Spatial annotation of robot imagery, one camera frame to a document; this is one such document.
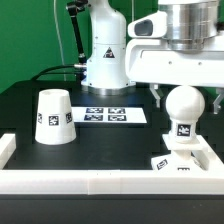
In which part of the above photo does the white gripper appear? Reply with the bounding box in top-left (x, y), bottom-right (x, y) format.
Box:
top-left (125, 36), bottom-right (224, 114)

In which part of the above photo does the white lamp bulb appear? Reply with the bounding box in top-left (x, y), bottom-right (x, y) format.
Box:
top-left (166, 86), bottom-right (205, 143)

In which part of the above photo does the white lamp base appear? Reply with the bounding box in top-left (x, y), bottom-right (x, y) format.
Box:
top-left (151, 134), bottom-right (210, 172)

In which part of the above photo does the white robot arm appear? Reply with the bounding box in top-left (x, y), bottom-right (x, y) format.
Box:
top-left (84, 0), bottom-right (224, 111)

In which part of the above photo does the white conical lamp shade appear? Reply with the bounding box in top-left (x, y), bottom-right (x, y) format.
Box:
top-left (35, 89), bottom-right (76, 145)

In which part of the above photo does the white marker sheet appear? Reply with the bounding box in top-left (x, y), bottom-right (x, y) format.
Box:
top-left (72, 107), bottom-right (147, 124)

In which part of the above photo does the white U-shaped fence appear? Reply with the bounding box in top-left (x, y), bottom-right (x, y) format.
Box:
top-left (0, 134), bottom-right (224, 195)

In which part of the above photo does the white thin cable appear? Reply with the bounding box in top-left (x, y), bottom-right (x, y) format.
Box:
top-left (53, 0), bottom-right (68, 82)

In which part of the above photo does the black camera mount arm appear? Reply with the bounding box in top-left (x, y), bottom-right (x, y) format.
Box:
top-left (66, 0), bottom-right (88, 64)

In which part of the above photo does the black cable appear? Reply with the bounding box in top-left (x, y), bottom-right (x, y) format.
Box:
top-left (30, 63), bottom-right (88, 82)

